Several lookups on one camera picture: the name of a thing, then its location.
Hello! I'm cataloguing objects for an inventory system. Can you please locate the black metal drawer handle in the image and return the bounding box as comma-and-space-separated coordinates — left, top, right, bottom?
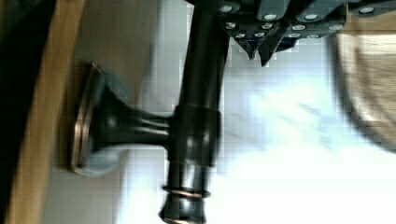
68, 0, 230, 224

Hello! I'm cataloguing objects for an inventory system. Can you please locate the wooden serving tray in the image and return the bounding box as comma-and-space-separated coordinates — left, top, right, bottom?
326, 32, 396, 153

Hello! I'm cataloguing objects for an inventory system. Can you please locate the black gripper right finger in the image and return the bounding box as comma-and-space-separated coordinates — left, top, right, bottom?
259, 31, 293, 66

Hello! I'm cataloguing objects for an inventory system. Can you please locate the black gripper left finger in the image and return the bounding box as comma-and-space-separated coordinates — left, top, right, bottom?
239, 36, 263, 60

